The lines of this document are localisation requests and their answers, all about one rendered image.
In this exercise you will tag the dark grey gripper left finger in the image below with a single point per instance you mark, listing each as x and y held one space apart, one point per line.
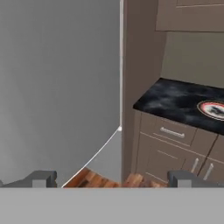
40 177

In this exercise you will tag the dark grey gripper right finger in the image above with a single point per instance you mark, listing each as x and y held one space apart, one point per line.
182 178

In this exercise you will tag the taupe base cupboard door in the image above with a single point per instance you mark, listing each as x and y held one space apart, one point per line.
172 160
214 167

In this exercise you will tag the taupe fridge housing panel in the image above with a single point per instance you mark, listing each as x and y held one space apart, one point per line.
140 73

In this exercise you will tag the taupe drawer front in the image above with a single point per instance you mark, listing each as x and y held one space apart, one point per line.
169 129

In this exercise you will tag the white plate with red rim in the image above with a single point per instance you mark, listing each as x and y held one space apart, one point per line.
213 109

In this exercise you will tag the taupe wall cupboard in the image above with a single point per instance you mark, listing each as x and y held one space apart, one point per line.
191 15

